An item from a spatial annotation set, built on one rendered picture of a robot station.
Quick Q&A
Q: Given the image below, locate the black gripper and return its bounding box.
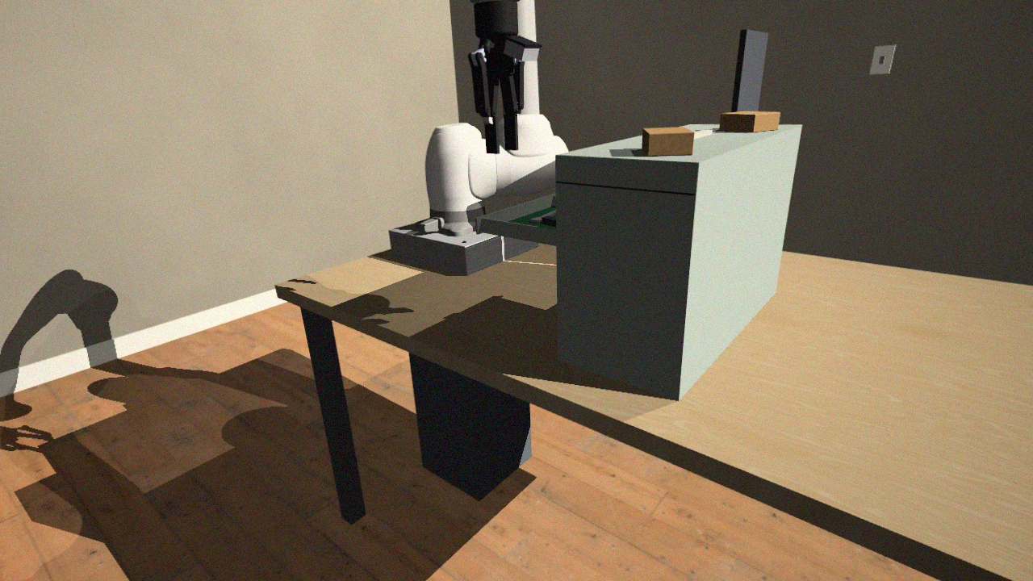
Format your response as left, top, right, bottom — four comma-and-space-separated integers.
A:
468, 1, 525, 154

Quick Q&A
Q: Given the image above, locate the brown rectangular box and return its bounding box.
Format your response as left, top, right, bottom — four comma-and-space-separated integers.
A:
641, 127, 695, 157

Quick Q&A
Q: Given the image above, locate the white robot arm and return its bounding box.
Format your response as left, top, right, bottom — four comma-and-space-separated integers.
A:
415, 0, 568, 236

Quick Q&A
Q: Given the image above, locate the tan rectangular block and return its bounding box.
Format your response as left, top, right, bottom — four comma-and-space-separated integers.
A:
719, 111, 780, 132

